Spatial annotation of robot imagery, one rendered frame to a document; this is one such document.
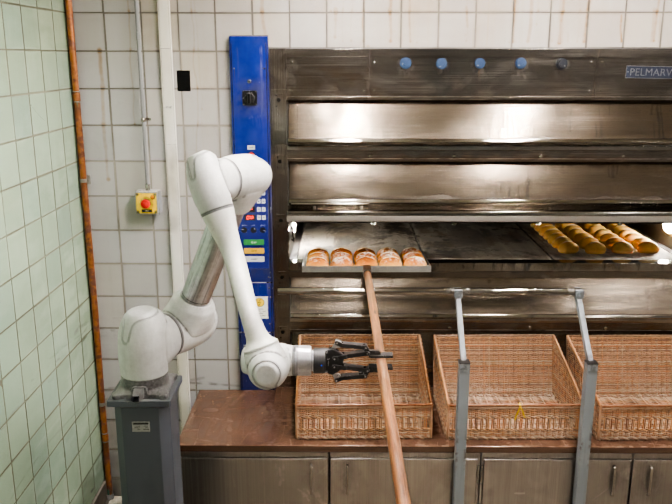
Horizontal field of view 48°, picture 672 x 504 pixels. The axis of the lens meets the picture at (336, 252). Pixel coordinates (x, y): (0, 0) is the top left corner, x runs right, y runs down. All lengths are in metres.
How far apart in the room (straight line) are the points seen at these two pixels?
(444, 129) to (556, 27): 0.61
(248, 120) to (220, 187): 1.06
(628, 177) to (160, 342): 2.11
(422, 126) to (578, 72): 0.69
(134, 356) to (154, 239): 1.04
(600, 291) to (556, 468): 0.85
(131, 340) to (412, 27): 1.70
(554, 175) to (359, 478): 1.52
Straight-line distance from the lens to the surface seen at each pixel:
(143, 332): 2.51
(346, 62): 3.28
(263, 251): 3.36
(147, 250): 3.48
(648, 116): 3.54
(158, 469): 2.68
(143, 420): 2.60
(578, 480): 3.25
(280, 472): 3.18
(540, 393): 3.61
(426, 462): 3.16
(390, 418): 1.92
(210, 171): 2.24
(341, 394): 3.49
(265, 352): 2.08
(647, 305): 3.70
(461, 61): 3.32
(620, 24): 3.46
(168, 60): 3.33
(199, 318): 2.61
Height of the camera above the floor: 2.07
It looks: 15 degrees down
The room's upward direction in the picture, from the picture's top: straight up
